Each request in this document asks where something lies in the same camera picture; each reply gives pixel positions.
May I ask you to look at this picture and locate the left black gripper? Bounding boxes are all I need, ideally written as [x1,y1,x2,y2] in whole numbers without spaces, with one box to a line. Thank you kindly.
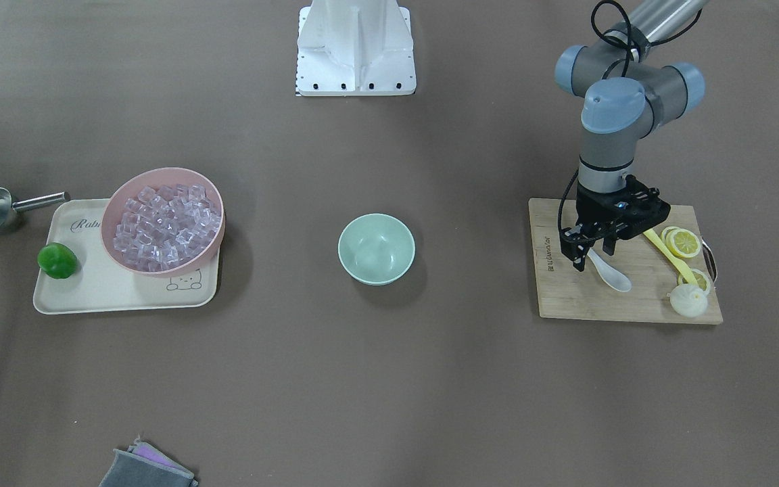
[561,175,671,272]

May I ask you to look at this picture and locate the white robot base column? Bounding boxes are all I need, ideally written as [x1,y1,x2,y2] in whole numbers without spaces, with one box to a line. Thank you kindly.
[295,1,417,97]

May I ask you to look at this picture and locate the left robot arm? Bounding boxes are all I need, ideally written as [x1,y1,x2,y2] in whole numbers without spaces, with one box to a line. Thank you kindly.
[554,1,706,271]

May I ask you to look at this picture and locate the green bowl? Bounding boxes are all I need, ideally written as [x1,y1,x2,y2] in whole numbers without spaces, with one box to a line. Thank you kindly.
[337,213,417,286]

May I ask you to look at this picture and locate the pink bowl of ice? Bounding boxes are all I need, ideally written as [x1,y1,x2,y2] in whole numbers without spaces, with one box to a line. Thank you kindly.
[100,167,226,277]

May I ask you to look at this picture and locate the bamboo cutting board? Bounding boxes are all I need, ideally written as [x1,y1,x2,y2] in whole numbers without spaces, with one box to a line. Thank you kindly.
[528,198,723,325]

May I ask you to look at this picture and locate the lemon slice upper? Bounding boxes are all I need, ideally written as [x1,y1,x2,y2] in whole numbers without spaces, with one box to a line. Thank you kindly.
[659,226,702,259]

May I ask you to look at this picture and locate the lemon slice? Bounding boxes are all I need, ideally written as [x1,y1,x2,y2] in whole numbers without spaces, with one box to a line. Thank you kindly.
[659,226,702,259]
[677,268,713,296]

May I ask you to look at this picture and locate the white bun toy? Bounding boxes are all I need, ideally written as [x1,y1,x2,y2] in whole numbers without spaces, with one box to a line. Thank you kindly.
[669,283,709,318]

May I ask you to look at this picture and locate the lemon slice lower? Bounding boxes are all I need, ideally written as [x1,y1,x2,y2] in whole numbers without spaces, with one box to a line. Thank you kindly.
[677,268,713,296]

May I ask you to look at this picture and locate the grey folded cloth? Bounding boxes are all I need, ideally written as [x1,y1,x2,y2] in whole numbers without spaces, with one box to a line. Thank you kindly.
[99,440,199,486]

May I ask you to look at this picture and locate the cream serving tray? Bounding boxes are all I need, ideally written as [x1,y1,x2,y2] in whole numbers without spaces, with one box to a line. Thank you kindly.
[32,198,219,315]

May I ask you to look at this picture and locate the green lime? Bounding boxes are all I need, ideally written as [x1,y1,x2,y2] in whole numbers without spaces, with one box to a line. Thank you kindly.
[37,241,80,279]

